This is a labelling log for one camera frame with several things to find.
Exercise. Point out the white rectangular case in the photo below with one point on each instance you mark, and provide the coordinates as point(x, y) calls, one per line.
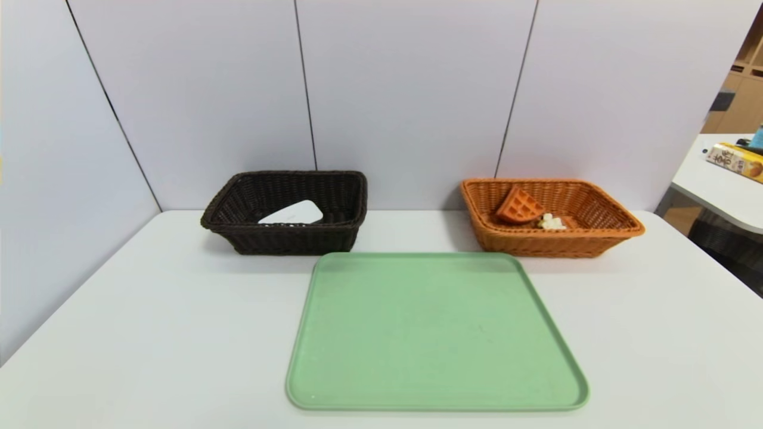
point(295, 213)

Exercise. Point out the orange toy waffle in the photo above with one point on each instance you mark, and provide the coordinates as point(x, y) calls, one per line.
point(518, 205)

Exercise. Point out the dark brown wicker basket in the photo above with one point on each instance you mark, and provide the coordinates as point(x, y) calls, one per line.
point(286, 238)

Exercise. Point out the orange wicker basket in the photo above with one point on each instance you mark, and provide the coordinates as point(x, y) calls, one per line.
point(536, 241)

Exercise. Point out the light green plastic tray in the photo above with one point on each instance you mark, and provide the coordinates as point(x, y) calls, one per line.
point(429, 333)

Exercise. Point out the white toy popcorn piece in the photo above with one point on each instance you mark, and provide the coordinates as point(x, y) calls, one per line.
point(551, 222)

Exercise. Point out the white side table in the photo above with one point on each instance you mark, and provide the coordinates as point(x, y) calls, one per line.
point(715, 186)

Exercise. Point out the yellow snack box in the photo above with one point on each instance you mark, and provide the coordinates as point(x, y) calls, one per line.
point(735, 159)

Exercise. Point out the dark grey small box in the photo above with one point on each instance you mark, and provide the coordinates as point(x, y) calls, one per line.
point(723, 100)

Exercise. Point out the teal small container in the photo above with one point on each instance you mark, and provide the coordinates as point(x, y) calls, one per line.
point(757, 137)

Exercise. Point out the wooden shelf unit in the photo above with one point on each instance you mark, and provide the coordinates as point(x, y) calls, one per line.
point(745, 83)

